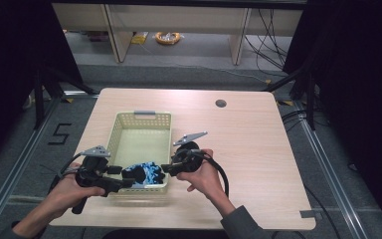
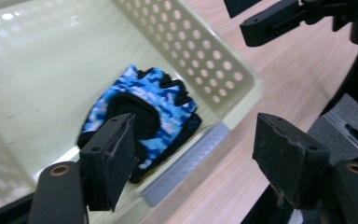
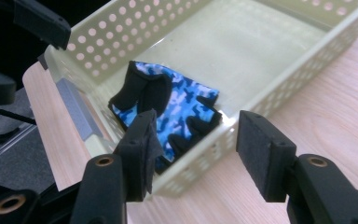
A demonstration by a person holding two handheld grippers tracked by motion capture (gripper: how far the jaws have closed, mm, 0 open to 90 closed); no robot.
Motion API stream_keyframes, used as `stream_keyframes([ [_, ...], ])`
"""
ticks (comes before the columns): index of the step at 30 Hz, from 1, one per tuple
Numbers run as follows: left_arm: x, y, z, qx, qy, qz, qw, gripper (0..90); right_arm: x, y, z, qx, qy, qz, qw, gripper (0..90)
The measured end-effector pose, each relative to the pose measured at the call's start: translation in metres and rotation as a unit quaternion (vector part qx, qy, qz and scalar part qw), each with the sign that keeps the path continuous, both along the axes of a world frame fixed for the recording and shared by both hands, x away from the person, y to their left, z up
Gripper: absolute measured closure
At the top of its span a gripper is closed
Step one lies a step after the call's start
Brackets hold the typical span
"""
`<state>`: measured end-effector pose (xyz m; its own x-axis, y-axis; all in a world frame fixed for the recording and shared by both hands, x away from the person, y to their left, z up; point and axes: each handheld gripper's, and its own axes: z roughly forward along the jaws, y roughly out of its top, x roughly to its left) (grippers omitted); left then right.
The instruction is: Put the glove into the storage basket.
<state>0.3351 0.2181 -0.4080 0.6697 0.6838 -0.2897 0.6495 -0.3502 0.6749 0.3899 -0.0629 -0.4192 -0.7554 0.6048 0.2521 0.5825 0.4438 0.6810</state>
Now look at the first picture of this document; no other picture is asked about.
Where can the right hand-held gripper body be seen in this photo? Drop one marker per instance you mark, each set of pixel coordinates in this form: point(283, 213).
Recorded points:
point(189, 159)

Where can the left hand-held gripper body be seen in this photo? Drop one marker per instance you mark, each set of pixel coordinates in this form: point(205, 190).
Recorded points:
point(94, 172)

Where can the blue camouflage glove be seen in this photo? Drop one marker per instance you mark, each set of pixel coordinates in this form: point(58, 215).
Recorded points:
point(151, 174)

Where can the pale yellow plastic basket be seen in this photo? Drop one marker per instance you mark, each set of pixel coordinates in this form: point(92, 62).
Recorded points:
point(139, 146)

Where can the person's right hand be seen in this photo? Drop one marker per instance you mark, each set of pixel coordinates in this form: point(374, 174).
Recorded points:
point(209, 179)

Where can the person's left hand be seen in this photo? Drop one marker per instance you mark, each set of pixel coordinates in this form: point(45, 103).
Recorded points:
point(63, 192)

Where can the yellow black floor tape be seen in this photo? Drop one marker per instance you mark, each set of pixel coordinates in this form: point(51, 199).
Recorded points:
point(68, 100)
point(286, 103)

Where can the black metal stand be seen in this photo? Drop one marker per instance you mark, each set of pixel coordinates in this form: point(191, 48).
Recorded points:
point(39, 99)
point(310, 99)

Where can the yellow packet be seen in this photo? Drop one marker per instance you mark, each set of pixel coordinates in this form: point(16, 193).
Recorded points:
point(140, 38)

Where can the grey tape strip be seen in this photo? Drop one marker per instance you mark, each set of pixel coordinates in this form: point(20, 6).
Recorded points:
point(308, 214)

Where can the black curtain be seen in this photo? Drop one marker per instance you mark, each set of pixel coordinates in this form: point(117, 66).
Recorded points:
point(10, 59)
point(361, 83)

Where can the aluminium floor rail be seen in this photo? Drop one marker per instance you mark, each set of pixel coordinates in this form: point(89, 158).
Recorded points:
point(328, 179)
point(16, 169)

